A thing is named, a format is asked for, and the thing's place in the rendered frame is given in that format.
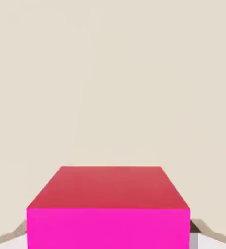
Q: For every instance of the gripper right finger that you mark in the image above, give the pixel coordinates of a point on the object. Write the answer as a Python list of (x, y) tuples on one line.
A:
[(204, 240)]

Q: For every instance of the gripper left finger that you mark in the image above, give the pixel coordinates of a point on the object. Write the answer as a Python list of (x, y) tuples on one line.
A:
[(13, 242)]

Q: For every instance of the small pink cube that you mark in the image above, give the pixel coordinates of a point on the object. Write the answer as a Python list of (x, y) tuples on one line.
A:
[(108, 223)]

